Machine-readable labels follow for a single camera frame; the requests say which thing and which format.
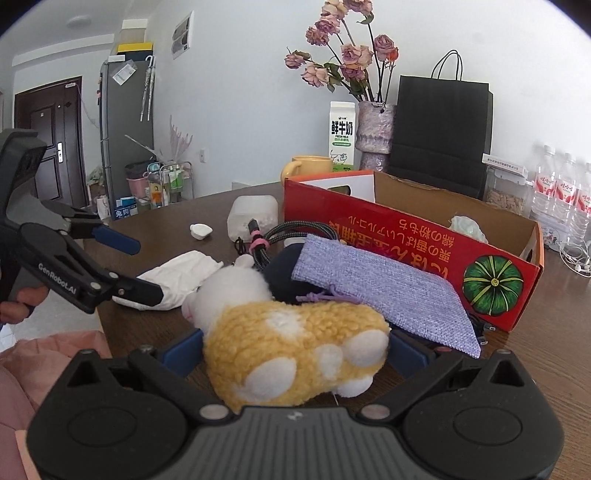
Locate yellow and white plush toy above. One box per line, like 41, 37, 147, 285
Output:
181, 265, 392, 414

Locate clear water bottle red label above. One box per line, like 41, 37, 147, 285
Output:
554, 152, 580, 232
575, 161, 591, 241
531, 145, 559, 227

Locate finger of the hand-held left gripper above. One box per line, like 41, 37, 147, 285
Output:
41, 198, 141, 256
18, 222, 177, 315

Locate dark brown door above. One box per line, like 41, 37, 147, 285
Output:
14, 76, 88, 208

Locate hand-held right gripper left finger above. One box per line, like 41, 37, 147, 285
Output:
69, 329, 232, 422

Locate metal trolley cart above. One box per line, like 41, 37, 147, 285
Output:
148, 159, 195, 208

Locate black paper bag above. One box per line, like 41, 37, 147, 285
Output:
385, 50, 492, 200

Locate white wired earphones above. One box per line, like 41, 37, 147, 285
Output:
558, 240, 591, 278

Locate blue and white box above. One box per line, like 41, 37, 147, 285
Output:
113, 196, 139, 220

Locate pink garment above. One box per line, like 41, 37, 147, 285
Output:
0, 330, 112, 480

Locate white folded umbrella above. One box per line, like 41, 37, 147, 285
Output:
140, 55, 156, 121

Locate black braided cable pink tie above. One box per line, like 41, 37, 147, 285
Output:
233, 219, 338, 271

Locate pink waste bin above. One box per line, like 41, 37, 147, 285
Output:
126, 161, 153, 199

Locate dark zip pouch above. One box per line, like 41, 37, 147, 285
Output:
263, 244, 324, 305

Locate white green milk carton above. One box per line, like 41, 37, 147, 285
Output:
329, 102, 356, 172

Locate white cloth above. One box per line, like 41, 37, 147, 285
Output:
112, 250, 225, 311

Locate yellow and black box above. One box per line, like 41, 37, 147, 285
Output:
115, 41, 153, 58

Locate purple woven drawstring pouch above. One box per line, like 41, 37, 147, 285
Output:
291, 234, 481, 360

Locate purple speckled vase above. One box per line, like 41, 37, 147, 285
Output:
355, 102, 397, 172

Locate translucent plastic container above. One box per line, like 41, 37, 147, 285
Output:
227, 195, 279, 241

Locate dried purple grass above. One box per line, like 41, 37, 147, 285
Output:
168, 115, 192, 160

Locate grey refrigerator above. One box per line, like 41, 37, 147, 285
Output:
99, 55, 155, 222

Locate yellow mug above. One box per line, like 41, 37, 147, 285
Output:
280, 156, 334, 182

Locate red cardboard box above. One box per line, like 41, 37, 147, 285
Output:
283, 170, 544, 333

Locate flat white card box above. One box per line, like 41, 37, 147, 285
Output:
482, 154, 529, 178

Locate dried pink roses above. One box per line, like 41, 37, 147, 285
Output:
284, 0, 399, 103

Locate printed metal tin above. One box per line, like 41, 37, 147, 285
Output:
538, 222, 571, 252

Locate light green crumpled wrapper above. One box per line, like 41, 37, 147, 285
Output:
448, 215, 489, 244

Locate clear jar of seeds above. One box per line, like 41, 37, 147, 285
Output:
482, 173, 534, 217

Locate person's left hand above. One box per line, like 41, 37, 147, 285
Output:
0, 285, 50, 325

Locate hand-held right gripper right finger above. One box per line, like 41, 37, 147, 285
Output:
362, 330, 526, 422

